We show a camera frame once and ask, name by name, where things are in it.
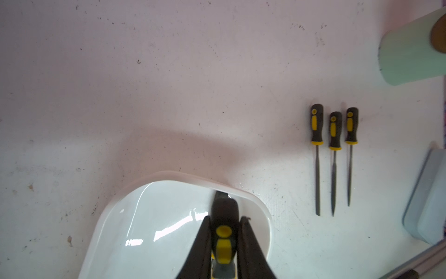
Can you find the black yellow file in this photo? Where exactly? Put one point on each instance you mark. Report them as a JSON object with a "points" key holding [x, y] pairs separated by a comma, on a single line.
{"points": [[351, 139], [334, 146], [224, 235], [317, 114]]}

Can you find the green pen cup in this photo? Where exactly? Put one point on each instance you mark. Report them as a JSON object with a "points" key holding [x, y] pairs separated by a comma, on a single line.
{"points": [[415, 51]]}

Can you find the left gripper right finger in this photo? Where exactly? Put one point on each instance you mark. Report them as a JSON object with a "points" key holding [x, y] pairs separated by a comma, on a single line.
{"points": [[251, 262]]}

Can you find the aluminium mounting rail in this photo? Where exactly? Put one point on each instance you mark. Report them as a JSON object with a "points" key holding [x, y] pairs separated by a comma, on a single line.
{"points": [[430, 264]]}

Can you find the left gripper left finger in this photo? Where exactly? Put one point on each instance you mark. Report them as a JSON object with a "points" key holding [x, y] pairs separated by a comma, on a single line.
{"points": [[198, 262]]}

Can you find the white plastic storage tray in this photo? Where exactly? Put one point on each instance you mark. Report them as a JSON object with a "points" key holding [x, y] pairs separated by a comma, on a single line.
{"points": [[148, 228]]}

